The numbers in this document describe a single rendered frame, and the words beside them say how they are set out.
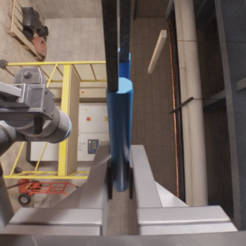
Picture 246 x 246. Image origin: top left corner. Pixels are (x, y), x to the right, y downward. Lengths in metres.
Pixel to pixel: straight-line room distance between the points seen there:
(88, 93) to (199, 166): 2.73
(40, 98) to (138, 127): 4.06
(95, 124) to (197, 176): 2.23
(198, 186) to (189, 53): 2.30
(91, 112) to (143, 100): 1.35
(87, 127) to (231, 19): 3.38
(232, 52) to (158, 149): 2.49
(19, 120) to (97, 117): 3.55
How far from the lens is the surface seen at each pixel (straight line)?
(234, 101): 3.29
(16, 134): 0.51
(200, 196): 3.27
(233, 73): 3.43
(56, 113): 0.41
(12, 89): 0.29
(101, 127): 3.85
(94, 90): 4.13
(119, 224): 4.63
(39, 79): 0.39
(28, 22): 4.19
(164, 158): 4.40
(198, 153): 3.16
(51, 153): 4.09
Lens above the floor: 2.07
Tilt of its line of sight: 1 degrees up
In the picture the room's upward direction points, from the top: 90 degrees clockwise
